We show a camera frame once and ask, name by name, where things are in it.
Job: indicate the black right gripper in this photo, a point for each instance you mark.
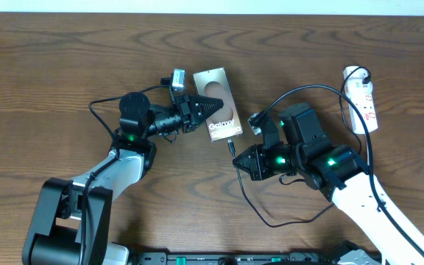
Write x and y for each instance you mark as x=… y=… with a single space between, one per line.
x=258 y=170

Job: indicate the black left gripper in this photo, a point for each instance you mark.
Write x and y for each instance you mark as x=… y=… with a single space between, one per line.
x=191 y=106

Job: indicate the Galaxy S25 Ultra smartphone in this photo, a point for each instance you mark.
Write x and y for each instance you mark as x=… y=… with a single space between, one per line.
x=224 y=122

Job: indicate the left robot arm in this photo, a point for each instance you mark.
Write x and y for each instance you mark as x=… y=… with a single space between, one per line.
x=71 y=221

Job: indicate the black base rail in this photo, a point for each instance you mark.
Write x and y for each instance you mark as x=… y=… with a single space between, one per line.
x=344 y=253

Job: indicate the white power strip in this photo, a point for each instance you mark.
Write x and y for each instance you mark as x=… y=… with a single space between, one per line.
x=358 y=88

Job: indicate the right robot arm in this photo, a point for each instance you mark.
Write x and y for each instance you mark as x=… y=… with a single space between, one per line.
x=300 y=146

